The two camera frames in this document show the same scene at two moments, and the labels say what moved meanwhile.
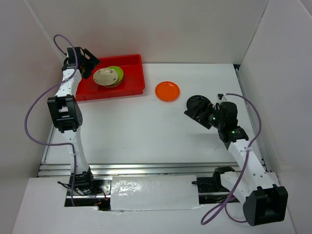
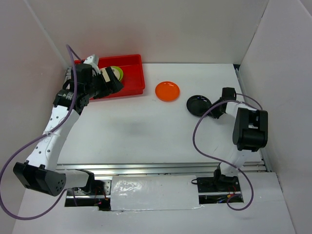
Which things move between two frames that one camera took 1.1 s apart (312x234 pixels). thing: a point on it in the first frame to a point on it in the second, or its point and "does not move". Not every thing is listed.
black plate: [199, 104] does not move
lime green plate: [119, 72] does not move
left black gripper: [93, 61] to [114, 85]
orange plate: [167, 91] does not move
